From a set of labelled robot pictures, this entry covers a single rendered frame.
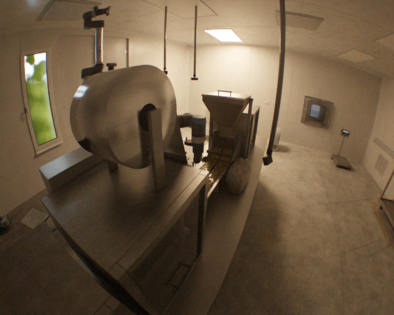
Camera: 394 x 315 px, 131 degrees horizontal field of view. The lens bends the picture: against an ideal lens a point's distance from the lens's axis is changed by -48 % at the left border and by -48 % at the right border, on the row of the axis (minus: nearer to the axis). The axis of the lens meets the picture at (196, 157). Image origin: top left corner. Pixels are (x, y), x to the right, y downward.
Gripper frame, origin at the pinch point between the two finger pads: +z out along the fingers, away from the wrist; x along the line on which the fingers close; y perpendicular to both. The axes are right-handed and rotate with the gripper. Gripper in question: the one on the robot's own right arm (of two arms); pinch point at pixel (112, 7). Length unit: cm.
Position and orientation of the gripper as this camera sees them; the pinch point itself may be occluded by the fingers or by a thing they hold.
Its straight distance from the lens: 206.1
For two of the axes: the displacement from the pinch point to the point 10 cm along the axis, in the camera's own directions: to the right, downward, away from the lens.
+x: -0.5, 9.9, -1.0
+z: 10.0, 0.6, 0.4
